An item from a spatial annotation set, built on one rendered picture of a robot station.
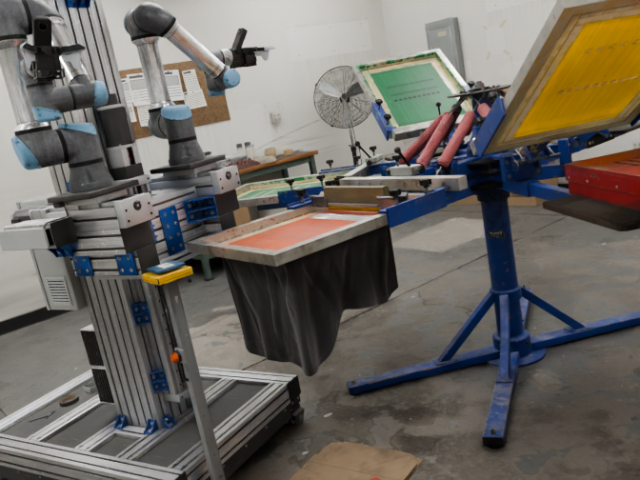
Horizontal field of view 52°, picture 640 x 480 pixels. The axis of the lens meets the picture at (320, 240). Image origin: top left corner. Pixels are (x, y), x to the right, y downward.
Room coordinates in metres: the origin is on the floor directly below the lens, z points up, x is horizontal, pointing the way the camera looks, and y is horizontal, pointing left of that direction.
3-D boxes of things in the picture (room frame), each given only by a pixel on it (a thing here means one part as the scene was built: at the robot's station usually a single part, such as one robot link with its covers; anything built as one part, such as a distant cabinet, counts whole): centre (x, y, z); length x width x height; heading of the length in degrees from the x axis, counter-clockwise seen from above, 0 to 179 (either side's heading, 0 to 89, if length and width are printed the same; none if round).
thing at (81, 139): (2.29, 0.75, 1.42); 0.13 x 0.12 x 0.14; 121
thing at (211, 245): (2.39, 0.00, 0.97); 0.79 x 0.58 x 0.04; 127
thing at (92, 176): (2.29, 0.74, 1.31); 0.15 x 0.15 x 0.10
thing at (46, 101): (2.00, 0.71, 1.56); 0.11 x 0.08 x 0.11; 121
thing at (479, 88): (3.02, -0.84, 0.67); 0.39 x 0.39 x 1.35
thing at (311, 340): (2.19, -0.08, 0.74); 0.46 x 0.04 x 0.42; 127
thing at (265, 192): (3.38, -0.01, 1.05); 1.08 x 0.61 x 0.23; 67
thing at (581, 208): (2.35, -0.92, 0.91); 1.34 x 0.40 x 0.08; 7
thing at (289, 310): (2.22, 0.24, 0.74); 0.45 x 0.03 x 0.43; 37
